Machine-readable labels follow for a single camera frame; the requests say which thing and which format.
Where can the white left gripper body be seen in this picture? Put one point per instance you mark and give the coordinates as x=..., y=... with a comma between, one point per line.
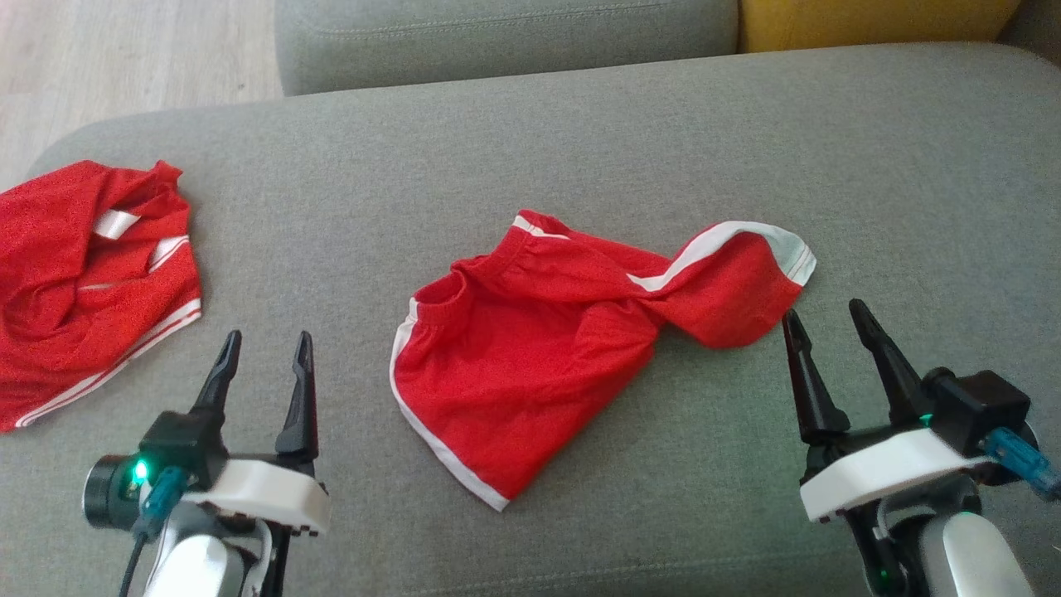
x=265, y=493

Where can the small grey sofa seat cushion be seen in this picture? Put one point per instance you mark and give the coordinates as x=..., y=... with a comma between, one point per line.
x=497, y=41

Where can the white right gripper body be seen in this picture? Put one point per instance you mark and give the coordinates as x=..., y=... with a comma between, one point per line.
x=887, y=468

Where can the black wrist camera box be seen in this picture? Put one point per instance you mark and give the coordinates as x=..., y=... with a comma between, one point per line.
x=178, y=439
x=982, y=406

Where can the large grey sofa seat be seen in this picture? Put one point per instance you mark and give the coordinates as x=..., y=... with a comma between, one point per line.
x=580, y=149

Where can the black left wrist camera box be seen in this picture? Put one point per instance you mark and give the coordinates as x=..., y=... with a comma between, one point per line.
x=178, y=439

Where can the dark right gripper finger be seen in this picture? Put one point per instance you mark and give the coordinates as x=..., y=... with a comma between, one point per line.
x=895, y=373
x=812, y=390

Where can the red basketball jersey white trim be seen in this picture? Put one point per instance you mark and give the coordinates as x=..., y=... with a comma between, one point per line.
x=75, y=307

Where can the grey sofa back cushion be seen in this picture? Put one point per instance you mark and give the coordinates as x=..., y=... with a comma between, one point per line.
x=1042, y=16

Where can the red shorts with white trim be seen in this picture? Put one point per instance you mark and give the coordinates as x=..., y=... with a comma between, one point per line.
x=530, y=373

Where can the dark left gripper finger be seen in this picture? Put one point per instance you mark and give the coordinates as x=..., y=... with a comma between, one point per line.
x=220, y=381
x=302, y=414

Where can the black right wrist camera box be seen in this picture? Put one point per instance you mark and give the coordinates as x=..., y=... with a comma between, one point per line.
x=982, y=406

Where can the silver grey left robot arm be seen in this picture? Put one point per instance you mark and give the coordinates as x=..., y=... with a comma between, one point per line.
x=195, y=564

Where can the yellow sofa backrest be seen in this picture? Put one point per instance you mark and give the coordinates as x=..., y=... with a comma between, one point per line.
x=870, y=21

